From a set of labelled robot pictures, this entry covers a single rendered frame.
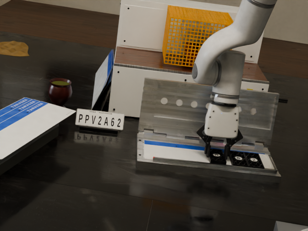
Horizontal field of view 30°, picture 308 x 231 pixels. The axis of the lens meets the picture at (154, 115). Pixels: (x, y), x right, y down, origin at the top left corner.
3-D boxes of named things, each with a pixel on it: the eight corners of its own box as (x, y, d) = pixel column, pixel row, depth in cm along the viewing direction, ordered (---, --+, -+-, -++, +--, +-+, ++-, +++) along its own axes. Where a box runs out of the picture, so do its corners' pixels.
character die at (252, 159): (248, 169, 176) (249, 166, 175) (243, 155, 185) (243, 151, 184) (263, 171, 176) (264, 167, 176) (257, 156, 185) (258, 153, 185)
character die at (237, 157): (232, 167, 175) (233, 164, 175) (228, 153, 184) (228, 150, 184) (248, 169, 176) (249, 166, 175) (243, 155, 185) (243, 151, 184)
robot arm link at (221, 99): (212, 93, 171) (211, 103, 171) (241, 97, 171) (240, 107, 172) (208, 89, 179) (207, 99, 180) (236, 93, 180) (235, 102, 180)
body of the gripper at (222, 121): (210, 100, 172) (204, 136, 174) (243, 104, 172) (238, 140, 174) (206, 96, 179) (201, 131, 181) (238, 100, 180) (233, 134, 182)
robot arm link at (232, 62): (216, 94, 170) (244, 96, 173) (222, 50, 167) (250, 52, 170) (205, 89, 178) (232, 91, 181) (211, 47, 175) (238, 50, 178)
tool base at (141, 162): (135, 167, 172) (137, 156, 170) (136, 138, 191) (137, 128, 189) (279, 183, 175) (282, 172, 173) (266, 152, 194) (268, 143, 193)
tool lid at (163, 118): (144, 78, 183) (144, 77, 185) (137, 135, 187) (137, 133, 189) (279, 94, 186) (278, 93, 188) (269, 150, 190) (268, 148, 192)
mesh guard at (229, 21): (163, 63, 201) (170, 17, 195) (161, 47, 220) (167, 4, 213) (228, 71, 202) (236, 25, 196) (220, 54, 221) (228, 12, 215)
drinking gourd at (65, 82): (41, 109, 202) (43, 80, 198) (58, 104, 209) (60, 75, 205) (58, 117, 198) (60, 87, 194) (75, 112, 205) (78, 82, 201)
